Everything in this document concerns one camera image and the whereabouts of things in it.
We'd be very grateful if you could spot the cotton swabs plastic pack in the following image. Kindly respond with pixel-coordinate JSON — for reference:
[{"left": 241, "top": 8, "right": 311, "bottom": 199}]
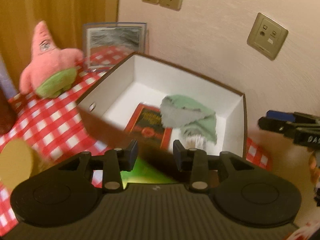
[{"left": 184, "top": 134, "right": 207, "bottom": 151}]

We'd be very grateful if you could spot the red black plaster packet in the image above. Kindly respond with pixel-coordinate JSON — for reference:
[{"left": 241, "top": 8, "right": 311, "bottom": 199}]
[{"left": 125, "top": 103, "right": 172, "bottom": 150}]

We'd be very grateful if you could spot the green grey microfibre cloth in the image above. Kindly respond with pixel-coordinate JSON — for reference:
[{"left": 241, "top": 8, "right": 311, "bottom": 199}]
[{"left": 160, "top": 94, "right": 217, "bottom": 145}]

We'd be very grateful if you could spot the person's right hand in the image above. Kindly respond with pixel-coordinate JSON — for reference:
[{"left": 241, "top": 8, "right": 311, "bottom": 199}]
[{"left": 309, "top": 151, "right": 320, "bottom": 207}]

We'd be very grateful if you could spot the green tissue box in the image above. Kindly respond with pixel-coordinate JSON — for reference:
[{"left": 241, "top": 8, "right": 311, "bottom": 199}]
[{"left": 120, "top": 159, "right": 177, "bottom": 189}]

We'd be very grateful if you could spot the red white checkered tablecloth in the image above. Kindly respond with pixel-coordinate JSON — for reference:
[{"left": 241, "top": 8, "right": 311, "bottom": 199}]
[{"left": 0, "top": 45, "right": 273, "bottom": 235}]

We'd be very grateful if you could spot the brown cardboard box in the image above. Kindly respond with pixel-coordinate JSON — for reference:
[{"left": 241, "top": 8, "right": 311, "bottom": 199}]
[{"left": 76, "top": 53, "right": 247, "bottom": 181}]

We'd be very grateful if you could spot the nut jar gold lid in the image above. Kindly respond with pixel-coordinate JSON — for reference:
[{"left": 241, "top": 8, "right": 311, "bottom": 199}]
[{"left": 0, "top": 139, "right": 34, "bottom": 190}]

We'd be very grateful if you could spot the pink Patrick star plush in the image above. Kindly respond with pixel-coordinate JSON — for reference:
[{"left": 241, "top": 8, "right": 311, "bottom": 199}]
[{"left": 19, "top": 21, "right": 84, "bottom": 99}]

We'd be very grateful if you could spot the brown cylindrical canister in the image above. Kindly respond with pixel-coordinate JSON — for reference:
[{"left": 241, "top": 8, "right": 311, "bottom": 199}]
[{"left": 0, "top": 88, "right": 17, "bottom": 135}]

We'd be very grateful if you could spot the framed picture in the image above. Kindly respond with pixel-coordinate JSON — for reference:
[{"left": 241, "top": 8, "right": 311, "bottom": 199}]
[{"left": 82, "top": 22, "right": 147, "bottom": 72}]

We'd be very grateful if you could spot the wooden door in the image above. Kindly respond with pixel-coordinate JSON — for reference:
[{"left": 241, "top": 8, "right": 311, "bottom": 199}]
[{"left": 1, "top": 0, "right": 119, "bottom": 87}]

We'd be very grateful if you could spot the network wall socket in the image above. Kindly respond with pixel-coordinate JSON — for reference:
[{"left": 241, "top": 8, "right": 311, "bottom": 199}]
[{"left": 247, "top": 12, "right": 289, "bottom": 61}]

